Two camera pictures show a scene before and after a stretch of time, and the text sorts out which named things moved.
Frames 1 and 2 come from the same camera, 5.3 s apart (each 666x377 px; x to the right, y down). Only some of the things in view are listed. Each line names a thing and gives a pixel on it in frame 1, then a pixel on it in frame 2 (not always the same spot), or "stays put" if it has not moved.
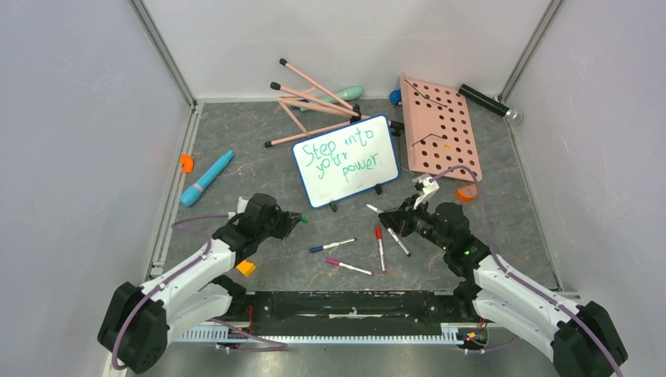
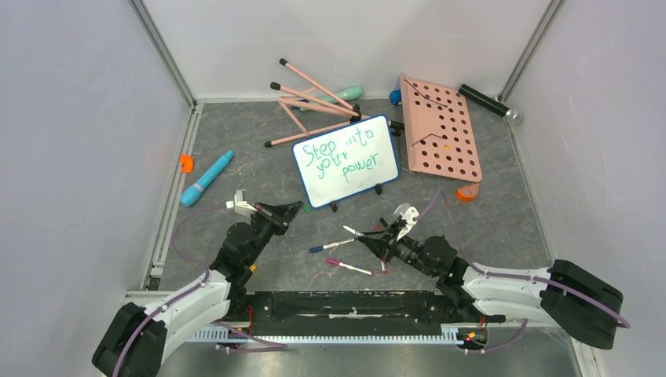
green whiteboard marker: (375, 209) → (353, 231)
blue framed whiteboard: (347, 160) stays put
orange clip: (188, 163) stays put
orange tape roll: (466, 193) stays put
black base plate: (349, 312) stays put
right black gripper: (404, 218) → (390, 241)
